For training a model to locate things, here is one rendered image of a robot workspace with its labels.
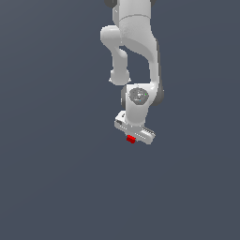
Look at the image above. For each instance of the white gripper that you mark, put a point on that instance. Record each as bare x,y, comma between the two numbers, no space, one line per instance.
135,130

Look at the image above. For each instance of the red cube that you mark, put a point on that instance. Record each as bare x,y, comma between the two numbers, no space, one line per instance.
131,139

